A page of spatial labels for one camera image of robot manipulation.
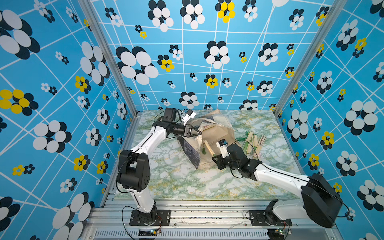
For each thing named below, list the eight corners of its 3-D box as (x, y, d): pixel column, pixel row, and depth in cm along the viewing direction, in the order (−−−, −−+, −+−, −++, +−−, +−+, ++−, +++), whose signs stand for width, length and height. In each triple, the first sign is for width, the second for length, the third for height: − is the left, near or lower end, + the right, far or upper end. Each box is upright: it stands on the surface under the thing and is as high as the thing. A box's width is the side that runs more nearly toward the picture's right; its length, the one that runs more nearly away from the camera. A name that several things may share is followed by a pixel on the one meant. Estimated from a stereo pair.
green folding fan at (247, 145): (241, 152, 100) (242, 150, 98) (243, 131, 111) (244, 129, 109) (251, 154, 98) (252, 153, 97) (252, 133, 110) (253, 131, 108)
